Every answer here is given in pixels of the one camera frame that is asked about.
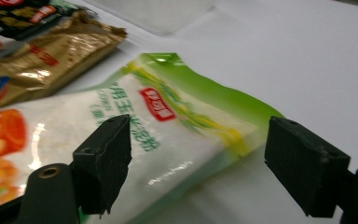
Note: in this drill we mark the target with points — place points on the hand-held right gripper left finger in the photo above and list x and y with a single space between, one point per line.
105 161

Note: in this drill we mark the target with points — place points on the green and white food packet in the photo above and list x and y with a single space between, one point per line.
183 140

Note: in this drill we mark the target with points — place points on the black and red food packet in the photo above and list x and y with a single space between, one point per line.
12 15

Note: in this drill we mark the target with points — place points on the clear plastic container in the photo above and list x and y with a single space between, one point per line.
155 18

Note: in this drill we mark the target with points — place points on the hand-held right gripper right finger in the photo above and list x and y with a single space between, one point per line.
304 165

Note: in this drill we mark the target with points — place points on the golden brown food packet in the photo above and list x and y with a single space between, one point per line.
59 62

